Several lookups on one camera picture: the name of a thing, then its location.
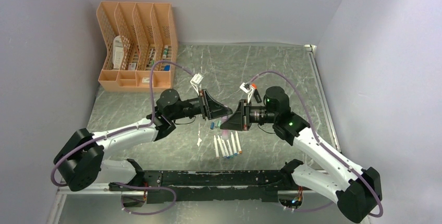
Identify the orange plastic file organizer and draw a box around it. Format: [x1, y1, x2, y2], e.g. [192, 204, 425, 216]
[96, 1, 179, 92]

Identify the white pen orange cap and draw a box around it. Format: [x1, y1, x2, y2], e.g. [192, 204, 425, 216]
[235, 131, 242, 154]

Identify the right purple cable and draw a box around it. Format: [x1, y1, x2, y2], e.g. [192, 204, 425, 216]
[248, 70, 384, 218]

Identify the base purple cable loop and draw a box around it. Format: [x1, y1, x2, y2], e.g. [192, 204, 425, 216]
[110, 181, 177, 216]

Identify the black base frame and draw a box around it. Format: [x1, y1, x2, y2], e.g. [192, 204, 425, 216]
[108, 170, 300, 204]

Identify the white pen green cap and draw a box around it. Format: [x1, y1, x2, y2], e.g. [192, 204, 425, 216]
[221, 138, 230, 159]

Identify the black orange highlighter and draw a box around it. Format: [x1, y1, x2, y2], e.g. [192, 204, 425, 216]
[251, 83, 262, 104]

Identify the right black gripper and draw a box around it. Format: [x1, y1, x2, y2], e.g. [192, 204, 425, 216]
[221, 99, 277, 131]

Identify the purple pink highlighter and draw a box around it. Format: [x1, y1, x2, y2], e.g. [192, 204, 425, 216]
[222, 130, 229, 140]

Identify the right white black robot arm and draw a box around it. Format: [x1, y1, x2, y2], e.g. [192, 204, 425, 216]
[220, 83, 382, 223]

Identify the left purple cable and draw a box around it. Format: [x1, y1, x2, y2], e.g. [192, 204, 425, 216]
[51, 60, 195, 187]

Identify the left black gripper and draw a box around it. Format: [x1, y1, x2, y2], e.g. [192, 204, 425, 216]
[169, 88, 232, 120]

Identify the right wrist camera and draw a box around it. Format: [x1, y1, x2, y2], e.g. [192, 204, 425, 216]
[240, 82, 255, 103]

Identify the white pen grey cap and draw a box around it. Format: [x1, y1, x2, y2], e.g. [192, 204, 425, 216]
[217, 135, 227, 158]

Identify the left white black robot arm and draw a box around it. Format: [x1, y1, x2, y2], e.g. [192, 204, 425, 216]
[51, 89, 232, 192]

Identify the aluminium rail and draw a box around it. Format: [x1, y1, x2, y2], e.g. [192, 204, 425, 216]
[304, 44, 342, 153]

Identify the white paper packet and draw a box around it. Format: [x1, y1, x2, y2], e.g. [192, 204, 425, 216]
[112, 35, 124, 70]

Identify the white pen blue cap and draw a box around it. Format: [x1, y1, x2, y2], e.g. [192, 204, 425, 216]
[230, 132, 238, 156]

